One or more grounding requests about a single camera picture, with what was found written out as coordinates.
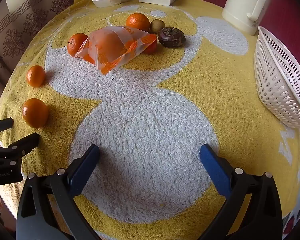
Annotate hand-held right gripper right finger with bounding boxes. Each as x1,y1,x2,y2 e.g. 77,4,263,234
199,144,283,240

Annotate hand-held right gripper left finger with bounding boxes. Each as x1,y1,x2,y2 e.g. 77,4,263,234
16,144,102,240

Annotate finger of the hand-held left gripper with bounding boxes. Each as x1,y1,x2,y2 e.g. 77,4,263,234
0,132,40,168
0,117,14,133

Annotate white plastic basket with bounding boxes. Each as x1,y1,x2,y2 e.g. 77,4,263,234
254,26,300,129

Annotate red tomato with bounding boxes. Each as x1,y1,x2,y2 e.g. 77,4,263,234
142,39,158,55

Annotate dark purple mangosteen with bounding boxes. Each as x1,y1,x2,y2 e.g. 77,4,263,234
157,27,186,48

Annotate orange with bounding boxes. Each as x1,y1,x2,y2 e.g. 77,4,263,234
67,33,89,57
126,13,150,32
89,30,130,64
26,65,46,88
22,98,50,129

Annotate yellow and white towel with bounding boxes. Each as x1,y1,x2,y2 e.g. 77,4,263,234
0,0,300,240

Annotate printed cloth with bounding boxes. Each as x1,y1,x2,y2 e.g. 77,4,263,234
281,165,300,240

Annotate patterned beige curtain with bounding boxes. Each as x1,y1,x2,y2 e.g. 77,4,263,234
0,0,92,110

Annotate orange printed plastic bag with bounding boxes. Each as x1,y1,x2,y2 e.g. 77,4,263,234
75,26,157,75

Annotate brown kiwi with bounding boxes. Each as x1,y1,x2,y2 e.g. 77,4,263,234
150,19,165,33

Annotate cream thermos jug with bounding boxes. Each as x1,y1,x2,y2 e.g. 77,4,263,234
221,0,272,36

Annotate red cloth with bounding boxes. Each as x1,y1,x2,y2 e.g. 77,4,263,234
165,0,300,63

